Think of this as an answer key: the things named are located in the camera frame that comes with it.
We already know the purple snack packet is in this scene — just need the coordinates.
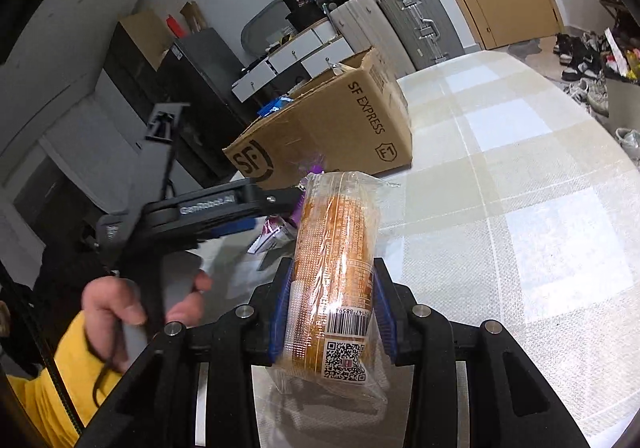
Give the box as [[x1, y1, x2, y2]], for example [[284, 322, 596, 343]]
[[250, 163, 326, 256]]

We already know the pile of shoes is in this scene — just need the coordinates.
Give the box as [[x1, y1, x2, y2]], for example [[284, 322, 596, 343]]
[[552, 0, 640, 116]]

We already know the white wardrobe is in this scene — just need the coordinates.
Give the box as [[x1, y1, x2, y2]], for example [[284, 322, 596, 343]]
[[0, 92, 211, 239]]

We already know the person's left hand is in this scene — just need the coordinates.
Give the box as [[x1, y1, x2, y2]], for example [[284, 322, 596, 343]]
[[80, 270, 213, 371]]

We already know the black cable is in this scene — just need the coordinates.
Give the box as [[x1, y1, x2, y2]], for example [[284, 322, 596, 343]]
[[0, 263, 83, 434]]

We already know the grey metal cabinet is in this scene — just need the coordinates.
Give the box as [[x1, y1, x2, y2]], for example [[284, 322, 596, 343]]
[[157, 28, 251, 129]]

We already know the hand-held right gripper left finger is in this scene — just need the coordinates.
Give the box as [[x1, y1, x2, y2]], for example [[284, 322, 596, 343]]
[[75, 258, 296, 448]]

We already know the white drawer unit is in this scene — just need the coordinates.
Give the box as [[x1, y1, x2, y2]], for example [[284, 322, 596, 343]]
[[231, 20, 361, 103]]

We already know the blue snack packet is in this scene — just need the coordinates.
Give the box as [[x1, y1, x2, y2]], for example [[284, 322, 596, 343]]
[[257, 95, 296, 117]]

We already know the brown cardboard sheet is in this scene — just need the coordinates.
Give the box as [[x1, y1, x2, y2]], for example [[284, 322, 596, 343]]
[[117, 10, 171, 53]]

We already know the beige suitcase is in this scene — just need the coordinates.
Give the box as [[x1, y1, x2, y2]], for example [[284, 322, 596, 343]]
[[327, 0, 416, 78]]

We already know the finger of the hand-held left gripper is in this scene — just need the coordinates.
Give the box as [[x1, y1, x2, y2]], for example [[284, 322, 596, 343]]
[[255, 185, 303, 219], [197, 218, 261, 242]]

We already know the brown paper bag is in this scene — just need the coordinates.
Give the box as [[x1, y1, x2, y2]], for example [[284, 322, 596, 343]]
[[180, 2, 208, 33]]

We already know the clear-wrapped bread packet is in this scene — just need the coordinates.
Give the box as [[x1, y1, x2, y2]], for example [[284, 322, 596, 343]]
[[272, 170, 401, 409]]

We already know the cardboard box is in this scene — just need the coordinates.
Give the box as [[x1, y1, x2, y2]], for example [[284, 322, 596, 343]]
[[222, 46, 413, 191]]

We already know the black cabinet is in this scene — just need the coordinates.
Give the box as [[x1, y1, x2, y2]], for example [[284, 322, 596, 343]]
[[107, 20, 251, 179]]

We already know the white sneaker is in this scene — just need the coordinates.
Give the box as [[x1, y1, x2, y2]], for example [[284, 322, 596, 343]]
[[614, 127, 640, 161]]

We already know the person's left forearm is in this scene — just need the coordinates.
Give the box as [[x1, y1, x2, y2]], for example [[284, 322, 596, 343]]
[[7, 310, 126, 448]]

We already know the silver suitcase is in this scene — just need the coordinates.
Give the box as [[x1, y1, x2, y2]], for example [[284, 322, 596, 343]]
[[376, 0, 466, 71]]

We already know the black bag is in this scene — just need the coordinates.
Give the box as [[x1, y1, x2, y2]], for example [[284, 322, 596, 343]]
[[276, 0, 326, 28]]

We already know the grey oval lid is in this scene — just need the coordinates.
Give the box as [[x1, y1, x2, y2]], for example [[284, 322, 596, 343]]
[[241, 0, 291, 48]]

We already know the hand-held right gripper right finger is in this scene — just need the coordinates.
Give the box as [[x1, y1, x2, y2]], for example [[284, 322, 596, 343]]
[[372, 258, 593, 448]]

